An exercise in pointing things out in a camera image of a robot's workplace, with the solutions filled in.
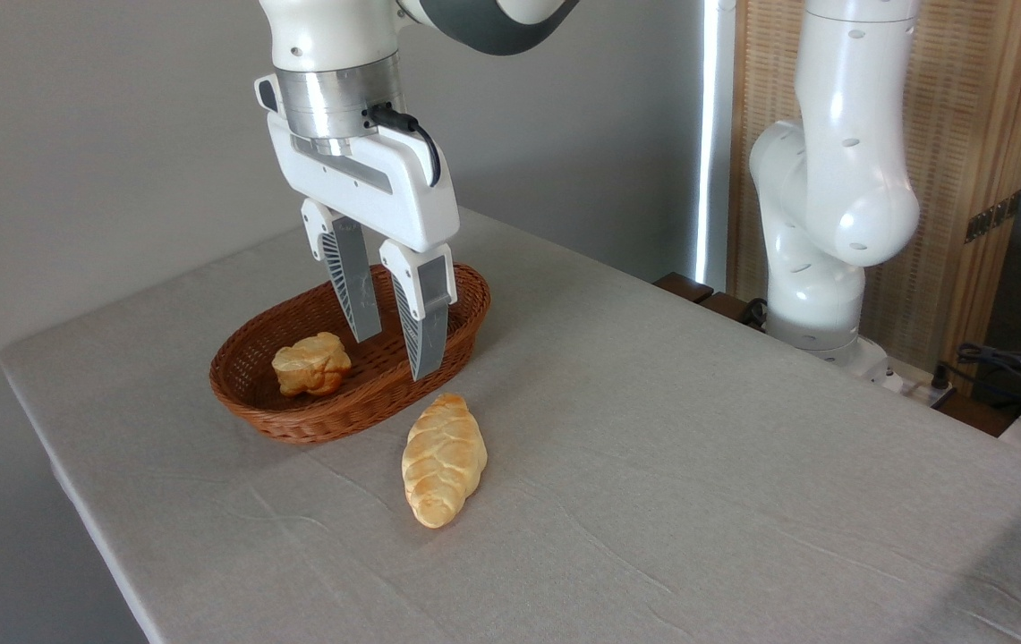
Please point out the white window frame strip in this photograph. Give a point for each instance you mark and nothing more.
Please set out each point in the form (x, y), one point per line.
(714, 134)

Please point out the grey tablecloth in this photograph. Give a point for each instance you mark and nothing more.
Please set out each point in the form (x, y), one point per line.
(653, 465)

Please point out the wooden folding screen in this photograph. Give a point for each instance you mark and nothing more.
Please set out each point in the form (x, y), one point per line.
(966, 107)

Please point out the dark metal screen hinge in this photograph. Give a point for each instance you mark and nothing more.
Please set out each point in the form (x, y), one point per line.
(993, 216)

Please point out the brown wicker basket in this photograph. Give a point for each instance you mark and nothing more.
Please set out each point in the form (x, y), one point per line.
(331, 416)

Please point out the dark brown wooden furniture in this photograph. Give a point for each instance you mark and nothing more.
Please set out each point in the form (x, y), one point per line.
(684, 286)

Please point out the small golden bread roll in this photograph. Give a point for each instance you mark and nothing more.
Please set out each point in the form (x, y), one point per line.
(311, 362)

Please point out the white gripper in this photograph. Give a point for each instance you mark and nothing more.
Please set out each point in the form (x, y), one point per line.
(385, 192)

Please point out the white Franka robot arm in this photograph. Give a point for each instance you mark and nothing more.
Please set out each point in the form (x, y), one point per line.
(841, 179)

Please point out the braided long bread loaf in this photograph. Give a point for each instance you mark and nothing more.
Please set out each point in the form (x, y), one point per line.
(443, 461)

